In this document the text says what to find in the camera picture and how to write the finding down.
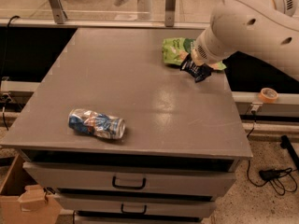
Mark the dark blue rxbar wrapper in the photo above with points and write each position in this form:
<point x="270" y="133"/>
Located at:
<point x="199" y="73"/>

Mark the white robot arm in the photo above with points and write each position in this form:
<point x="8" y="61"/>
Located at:
<point x="264" y="29"/>

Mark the green rice chip bag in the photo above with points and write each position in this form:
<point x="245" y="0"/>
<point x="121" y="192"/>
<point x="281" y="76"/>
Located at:
<point x="176" y="49"/>

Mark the grey drawer cabinet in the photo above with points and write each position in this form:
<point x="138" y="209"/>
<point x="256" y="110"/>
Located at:
<point x="171" y="122"/>

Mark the crushed blue soda can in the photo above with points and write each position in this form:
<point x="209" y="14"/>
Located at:
<point x="96" y="124"/>

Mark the top grey drawer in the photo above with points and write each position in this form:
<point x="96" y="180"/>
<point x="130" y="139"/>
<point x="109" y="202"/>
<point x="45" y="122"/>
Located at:
<point x="77" y="176"/>

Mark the grey drawer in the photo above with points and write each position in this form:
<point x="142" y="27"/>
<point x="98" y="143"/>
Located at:
<point x="77" y="176"/>
<point x="112" y="204"/>

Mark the roll of masking tape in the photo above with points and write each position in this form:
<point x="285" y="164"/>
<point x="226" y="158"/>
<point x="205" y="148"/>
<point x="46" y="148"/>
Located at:
<point x="268" y="95"/>

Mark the black bar on floor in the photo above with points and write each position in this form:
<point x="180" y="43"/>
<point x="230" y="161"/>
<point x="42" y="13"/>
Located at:
<point x="286" y="144"/>

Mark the brown cardboard box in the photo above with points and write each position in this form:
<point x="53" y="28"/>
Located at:
<point x="23" y="201"/>

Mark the black top drawer handle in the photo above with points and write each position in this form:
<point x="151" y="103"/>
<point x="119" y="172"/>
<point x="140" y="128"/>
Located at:
<point x="138" y="184"/>

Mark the black drawer handle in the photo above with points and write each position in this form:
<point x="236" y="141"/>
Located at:
<point x="138" y="184"/>
<point x="133" y="209"/>

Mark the middle metal rail bracket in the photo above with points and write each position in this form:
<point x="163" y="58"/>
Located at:
<point x="170" y="9"/>

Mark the metal rail bracket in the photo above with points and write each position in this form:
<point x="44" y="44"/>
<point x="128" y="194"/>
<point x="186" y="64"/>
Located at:
<point x="58" y="11"/>
<point x="170" y="9"/>

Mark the left metal rail bracket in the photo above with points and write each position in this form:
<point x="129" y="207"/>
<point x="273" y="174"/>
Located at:
<point x="58" y="11"/>

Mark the black power adapter with cable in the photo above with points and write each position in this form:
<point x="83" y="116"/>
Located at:
<point x="273" y="178"/>

